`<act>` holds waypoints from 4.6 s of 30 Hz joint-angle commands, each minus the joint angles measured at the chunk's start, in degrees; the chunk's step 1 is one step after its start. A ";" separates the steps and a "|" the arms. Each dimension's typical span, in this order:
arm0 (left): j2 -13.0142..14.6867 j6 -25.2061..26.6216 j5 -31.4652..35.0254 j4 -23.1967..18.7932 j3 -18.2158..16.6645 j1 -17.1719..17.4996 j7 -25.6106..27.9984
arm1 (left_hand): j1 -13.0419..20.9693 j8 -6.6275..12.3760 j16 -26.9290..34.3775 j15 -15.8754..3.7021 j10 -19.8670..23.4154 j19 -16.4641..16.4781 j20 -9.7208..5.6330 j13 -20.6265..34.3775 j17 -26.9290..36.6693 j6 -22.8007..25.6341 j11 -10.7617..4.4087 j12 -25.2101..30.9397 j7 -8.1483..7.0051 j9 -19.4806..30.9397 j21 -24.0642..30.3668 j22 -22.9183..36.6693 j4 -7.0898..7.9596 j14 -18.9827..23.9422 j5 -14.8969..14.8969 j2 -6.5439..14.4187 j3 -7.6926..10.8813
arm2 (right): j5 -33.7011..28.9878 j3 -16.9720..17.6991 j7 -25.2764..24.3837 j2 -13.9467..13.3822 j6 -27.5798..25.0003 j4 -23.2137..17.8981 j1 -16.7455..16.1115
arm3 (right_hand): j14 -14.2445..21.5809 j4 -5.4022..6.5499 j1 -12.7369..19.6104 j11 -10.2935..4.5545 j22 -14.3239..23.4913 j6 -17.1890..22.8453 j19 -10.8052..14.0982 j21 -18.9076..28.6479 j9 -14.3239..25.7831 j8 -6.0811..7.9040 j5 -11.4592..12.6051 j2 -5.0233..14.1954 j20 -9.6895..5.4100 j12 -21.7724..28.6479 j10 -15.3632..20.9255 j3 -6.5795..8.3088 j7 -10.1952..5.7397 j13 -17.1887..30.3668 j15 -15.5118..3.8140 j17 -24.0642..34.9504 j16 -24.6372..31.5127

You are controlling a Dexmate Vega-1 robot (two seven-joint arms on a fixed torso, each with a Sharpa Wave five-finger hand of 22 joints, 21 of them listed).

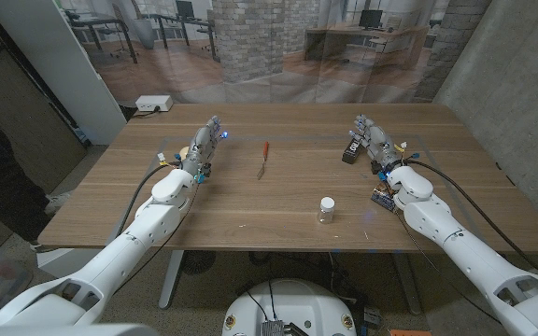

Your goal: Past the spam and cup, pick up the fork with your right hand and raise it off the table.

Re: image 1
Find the small round tan disc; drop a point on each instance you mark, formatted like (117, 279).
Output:
(184, 151)

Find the black round fan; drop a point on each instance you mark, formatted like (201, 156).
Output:
(198, 262)

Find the white power box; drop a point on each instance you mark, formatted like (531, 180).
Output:
(153, 103)

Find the printed office backdrop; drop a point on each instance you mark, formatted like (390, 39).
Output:
(250, 46)

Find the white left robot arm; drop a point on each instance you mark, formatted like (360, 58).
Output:
(124, 247)

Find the orange flat object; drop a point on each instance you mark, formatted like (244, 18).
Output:
(409, 332)

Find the white partition panel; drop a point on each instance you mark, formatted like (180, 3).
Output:
(63, 60)

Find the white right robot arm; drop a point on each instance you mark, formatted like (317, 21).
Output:
(474, 261)

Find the black Nitro bar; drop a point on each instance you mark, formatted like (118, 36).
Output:
(350, 154)

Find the white table leg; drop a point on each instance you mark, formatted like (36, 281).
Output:
(171, 280)
(409, 284)

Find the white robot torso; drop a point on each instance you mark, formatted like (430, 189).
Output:
(290, 305)

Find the clear jar with white lid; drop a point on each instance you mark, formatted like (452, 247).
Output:
(327, 207)

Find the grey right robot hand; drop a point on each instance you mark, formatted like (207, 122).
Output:
(378, 142)

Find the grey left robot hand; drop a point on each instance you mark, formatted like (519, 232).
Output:
(201, 147)

